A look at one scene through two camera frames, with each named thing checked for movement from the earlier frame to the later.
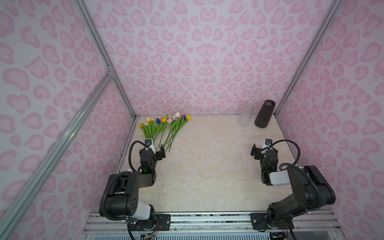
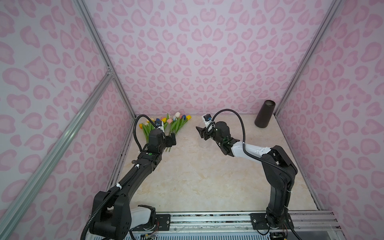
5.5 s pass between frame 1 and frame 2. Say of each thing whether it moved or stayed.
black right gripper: moved
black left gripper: moved
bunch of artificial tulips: stayed
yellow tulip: stayed
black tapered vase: stayed
